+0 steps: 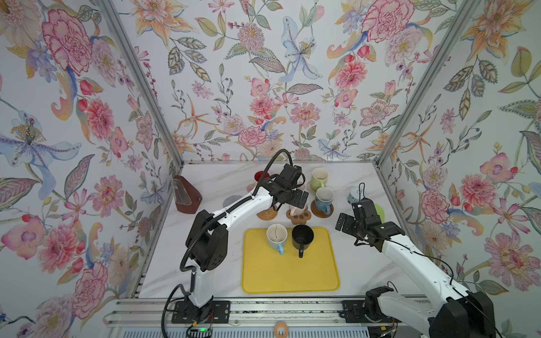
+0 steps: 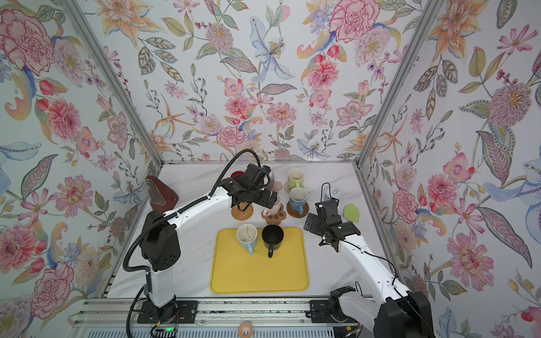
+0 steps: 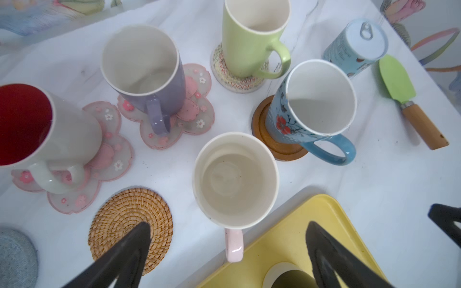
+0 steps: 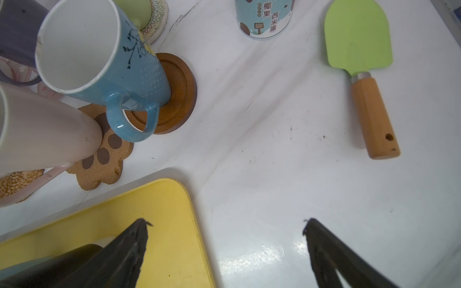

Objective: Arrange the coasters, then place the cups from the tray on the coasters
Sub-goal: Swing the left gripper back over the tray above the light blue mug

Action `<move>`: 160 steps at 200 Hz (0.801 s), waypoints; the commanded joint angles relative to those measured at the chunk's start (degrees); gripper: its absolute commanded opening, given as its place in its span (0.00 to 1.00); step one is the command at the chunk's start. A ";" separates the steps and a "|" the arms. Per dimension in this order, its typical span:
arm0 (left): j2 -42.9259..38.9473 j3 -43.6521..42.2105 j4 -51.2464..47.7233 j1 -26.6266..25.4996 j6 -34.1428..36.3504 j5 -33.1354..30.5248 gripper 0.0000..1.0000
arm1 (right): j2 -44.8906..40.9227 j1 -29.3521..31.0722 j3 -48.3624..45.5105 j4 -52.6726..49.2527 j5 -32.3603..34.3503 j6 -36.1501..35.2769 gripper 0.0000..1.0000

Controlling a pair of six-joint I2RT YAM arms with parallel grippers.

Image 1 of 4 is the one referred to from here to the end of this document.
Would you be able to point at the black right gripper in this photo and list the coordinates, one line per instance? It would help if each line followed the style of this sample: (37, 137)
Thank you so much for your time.
(349, 220)

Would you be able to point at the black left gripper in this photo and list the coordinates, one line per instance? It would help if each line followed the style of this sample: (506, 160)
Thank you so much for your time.
(297, 193)

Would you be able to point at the colourful zigzag woven coaster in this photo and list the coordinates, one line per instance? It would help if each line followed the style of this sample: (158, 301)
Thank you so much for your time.
(310, 190)

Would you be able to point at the tan rattan round coaster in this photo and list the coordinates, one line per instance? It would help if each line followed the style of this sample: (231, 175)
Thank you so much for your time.
(268, 214)

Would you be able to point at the red inside white mug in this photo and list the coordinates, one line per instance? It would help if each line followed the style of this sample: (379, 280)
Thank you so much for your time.
(261, 176)

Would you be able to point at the brown paw print coaster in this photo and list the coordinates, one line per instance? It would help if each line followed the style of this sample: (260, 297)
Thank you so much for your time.
(299, 219)

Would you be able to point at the dark brown round coaster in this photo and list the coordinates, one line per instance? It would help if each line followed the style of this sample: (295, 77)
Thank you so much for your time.
(328, 210)

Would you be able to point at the light green mug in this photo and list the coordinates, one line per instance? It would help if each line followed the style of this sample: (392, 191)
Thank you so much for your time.
(319, 179)

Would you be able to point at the white mug blue handle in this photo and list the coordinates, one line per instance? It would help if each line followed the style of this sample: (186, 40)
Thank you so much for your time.
(323, 201)

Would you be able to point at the light blue mug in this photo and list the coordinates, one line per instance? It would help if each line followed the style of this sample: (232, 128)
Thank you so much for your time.
(277, 235)

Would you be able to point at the black mug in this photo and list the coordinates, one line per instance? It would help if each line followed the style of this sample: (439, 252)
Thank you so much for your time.
(302, 237)

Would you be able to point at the grey-blue woven round coaster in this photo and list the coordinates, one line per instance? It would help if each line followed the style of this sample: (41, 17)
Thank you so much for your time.
(231, 200)

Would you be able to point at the white mug pink handle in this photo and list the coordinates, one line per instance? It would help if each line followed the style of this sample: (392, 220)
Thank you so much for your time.
(296, 211)

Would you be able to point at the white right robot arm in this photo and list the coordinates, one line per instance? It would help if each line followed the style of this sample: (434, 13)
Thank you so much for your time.
(452, 310)

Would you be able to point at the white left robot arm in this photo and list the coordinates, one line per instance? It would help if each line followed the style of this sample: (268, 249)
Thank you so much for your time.
(207, 242)

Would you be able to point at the lime green spatula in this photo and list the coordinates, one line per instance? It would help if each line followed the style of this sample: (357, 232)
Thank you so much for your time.
(380, 212)

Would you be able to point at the yellow tray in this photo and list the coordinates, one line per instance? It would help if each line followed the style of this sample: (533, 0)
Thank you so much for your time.
(265, 271)

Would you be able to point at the orange tape roll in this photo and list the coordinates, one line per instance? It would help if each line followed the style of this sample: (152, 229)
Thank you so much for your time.
(281, 330)

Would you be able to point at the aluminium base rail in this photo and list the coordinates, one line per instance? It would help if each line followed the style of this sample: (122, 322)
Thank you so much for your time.
(243, 312)

